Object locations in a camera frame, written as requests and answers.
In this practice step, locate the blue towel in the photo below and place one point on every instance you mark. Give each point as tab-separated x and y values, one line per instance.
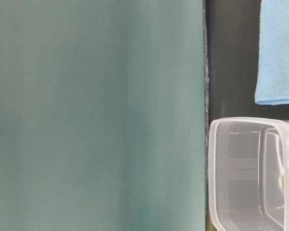
273	67

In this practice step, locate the clear plastic container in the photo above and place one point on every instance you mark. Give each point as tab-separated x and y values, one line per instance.
248	174

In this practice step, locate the green backdrop curtain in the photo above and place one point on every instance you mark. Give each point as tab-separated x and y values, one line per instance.
102	115

